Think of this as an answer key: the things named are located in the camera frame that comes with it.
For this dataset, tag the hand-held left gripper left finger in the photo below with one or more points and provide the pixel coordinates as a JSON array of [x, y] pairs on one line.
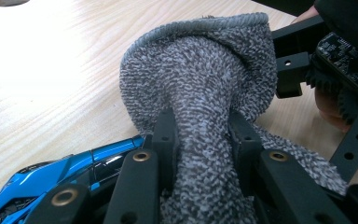
[[167, 140]]

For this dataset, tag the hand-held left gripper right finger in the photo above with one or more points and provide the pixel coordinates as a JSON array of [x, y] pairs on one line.
[[245, 143]]

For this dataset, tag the grey knitted cloth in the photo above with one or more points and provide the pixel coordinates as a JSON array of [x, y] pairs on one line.
[[199, 77]]

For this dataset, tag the blue toy car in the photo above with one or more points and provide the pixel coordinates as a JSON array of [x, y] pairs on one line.
[[43, 180]]

